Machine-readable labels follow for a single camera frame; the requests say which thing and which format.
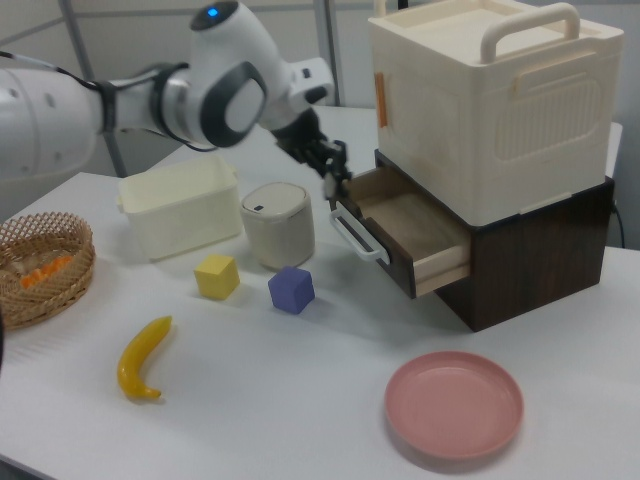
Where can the cream plastic storage box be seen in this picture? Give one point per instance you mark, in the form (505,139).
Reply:
(480,110)

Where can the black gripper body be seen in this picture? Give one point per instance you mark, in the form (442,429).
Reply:
(300,137)

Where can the orange tape strip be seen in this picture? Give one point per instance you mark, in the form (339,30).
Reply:
(381,100)

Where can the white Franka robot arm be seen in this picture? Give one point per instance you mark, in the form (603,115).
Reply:
(220,85)

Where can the orange toy food piece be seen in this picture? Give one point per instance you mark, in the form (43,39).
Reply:
(42,272)

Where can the yellow cube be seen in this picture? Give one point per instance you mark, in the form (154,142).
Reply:
(216,276)

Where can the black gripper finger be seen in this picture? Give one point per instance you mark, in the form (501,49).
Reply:
(321,161)
(341,157)

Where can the open wooden drawer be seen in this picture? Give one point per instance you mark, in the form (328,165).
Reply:
(410,230)

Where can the pink plastic plate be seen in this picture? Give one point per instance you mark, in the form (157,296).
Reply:
(452,405)

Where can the woven wicker basket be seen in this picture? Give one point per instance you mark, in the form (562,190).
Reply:
(55,290)

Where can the dark wood drawer cabinet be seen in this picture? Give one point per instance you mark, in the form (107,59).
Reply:
(530,270)

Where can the yellow toy banana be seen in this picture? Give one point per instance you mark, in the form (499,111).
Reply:
(136,362)

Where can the cream open plastic bin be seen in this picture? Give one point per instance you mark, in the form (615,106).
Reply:
(185,215)

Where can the purple cube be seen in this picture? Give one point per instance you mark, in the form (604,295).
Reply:
(291,291)

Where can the beige small trash can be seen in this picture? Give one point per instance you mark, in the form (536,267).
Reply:
(280,230)

